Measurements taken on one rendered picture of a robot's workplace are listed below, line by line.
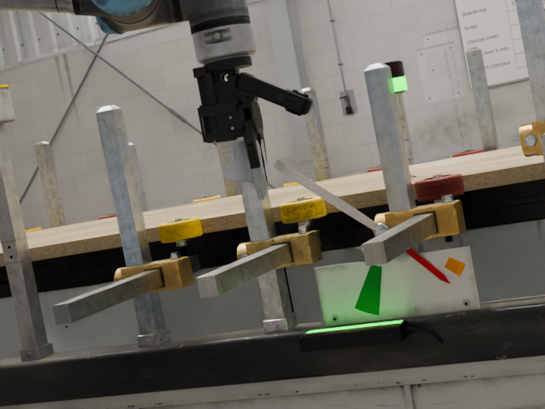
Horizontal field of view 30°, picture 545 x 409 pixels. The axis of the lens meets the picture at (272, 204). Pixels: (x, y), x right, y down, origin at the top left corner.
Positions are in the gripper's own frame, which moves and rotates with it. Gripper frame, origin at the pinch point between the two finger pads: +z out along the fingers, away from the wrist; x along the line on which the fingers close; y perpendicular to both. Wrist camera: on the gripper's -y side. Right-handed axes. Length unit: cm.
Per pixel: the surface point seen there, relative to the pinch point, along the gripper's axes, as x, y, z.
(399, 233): 9.5, -19.0, 8.7
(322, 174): -130, 6, 3
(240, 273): 3.7, 5.3, 11.2
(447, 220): -10.0, -25.6, 9.9
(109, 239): -43, 40, 6
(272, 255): -8.9, 2.3, 10.7
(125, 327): -49, 43, 25
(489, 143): -120, -39, 3
